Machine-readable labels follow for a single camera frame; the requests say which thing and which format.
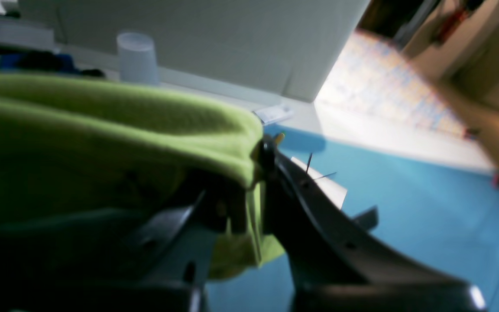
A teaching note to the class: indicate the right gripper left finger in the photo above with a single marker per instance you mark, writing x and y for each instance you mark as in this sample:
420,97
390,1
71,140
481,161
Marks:
59,255

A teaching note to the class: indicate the translucent plastic cup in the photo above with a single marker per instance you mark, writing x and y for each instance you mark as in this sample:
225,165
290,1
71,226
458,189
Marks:
138,63

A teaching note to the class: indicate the clear plastic package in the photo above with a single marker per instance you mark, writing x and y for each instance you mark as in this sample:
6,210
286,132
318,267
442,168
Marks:
273,114

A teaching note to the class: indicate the olive green t-shirt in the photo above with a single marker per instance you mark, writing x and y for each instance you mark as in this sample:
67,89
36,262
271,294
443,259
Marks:
71,145

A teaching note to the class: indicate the black zip tie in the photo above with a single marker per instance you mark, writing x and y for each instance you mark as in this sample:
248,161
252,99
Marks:
308,162
325,176

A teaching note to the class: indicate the blue table cloth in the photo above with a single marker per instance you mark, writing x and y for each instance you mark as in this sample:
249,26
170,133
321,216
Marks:
444,217

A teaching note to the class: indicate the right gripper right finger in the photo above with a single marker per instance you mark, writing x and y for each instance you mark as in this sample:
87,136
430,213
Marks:
337,266

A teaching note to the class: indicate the blue plastic box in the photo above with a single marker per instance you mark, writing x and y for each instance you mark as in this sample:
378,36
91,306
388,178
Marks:
38,62

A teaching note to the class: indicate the white paper card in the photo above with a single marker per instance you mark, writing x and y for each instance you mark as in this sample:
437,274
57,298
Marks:
334,191

